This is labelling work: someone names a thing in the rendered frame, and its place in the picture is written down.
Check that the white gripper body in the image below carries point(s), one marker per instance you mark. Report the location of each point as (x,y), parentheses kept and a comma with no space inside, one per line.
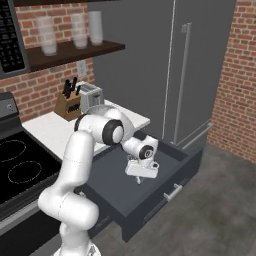
(141,170)

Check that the grey fridge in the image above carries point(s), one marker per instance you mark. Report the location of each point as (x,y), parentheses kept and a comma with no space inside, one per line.
(166,66)

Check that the black microwave oven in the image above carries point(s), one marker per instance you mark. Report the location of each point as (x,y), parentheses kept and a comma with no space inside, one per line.
(10,36)

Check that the silver toaster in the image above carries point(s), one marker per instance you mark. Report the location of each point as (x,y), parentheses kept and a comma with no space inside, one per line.
(90,97)

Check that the dark grey open drawer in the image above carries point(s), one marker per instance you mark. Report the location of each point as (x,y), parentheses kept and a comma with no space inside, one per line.
(140,180)

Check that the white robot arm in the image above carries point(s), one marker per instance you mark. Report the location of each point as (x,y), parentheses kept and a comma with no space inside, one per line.
(79,156)

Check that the dark wooden shelf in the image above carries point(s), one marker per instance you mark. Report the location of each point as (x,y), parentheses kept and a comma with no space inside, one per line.
(71,53)

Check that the wooden knife block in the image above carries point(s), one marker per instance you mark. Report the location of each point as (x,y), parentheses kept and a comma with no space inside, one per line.
(69,100)

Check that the stack of clear cups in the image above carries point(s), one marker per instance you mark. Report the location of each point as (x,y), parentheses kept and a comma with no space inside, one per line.
(95,27)
(47,35)
(79,30)

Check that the black stove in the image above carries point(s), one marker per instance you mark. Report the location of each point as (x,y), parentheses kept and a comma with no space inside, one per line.
(20,163)

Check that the white wall socket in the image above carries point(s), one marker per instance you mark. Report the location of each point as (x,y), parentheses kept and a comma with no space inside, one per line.
(81,68)

